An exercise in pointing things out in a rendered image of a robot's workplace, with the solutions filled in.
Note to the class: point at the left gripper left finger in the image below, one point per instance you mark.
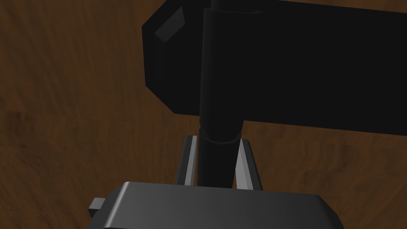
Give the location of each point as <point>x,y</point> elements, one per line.
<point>187,162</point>

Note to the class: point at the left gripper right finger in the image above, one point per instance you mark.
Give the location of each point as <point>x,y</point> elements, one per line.
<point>246,168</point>

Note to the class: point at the black round post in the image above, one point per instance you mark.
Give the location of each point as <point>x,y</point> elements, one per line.
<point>219,95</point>

